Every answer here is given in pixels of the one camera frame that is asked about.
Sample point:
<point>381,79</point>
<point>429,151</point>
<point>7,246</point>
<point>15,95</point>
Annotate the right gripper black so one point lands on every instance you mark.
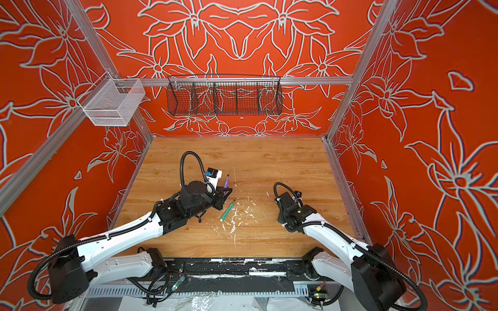
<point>286,200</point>

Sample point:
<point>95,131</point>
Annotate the green marker pen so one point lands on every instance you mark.
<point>226,213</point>

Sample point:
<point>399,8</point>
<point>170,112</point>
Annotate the black wire basket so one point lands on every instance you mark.
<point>228,95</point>

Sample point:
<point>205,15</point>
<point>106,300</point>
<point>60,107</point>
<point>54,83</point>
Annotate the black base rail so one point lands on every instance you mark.
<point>288,269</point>

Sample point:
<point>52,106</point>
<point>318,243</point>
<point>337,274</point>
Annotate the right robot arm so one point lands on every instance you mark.
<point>367,271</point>

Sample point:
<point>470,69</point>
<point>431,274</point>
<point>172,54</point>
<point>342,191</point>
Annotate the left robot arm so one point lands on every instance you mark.
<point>75,265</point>

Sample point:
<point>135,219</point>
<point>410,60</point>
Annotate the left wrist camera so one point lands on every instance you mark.
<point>212,177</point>

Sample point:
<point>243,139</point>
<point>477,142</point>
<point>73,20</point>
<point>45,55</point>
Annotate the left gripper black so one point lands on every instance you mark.
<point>217,196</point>

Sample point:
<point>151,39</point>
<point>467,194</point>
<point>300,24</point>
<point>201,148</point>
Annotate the clear plastic bin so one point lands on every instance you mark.
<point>111,105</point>

